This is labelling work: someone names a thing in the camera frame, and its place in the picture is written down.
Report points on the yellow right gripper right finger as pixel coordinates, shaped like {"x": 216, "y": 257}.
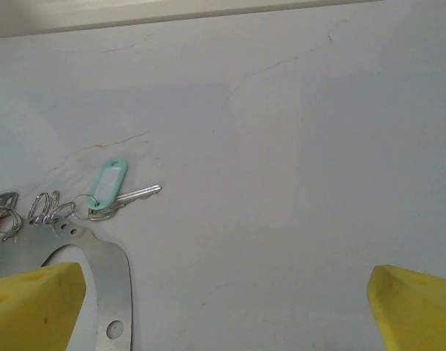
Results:
{"x": 416, "y": 314}

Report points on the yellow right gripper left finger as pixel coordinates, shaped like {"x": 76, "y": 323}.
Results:
{"x": 29, "y": 311}

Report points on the silver key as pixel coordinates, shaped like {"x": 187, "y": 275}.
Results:
{"x": 142, "y": 192}
{"x": 5, "y": 199}

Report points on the green plastic key tag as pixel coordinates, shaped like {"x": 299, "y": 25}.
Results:
{"x": 117, "y": 169}

